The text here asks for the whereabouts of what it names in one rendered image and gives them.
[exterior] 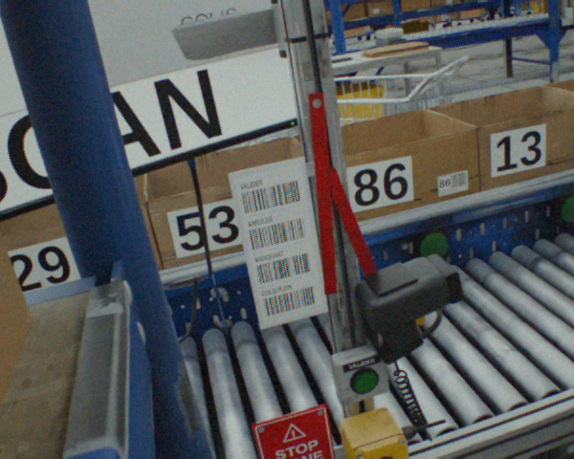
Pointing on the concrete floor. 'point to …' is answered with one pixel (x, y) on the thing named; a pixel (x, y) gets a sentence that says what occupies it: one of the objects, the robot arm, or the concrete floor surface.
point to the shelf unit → (90, 273)
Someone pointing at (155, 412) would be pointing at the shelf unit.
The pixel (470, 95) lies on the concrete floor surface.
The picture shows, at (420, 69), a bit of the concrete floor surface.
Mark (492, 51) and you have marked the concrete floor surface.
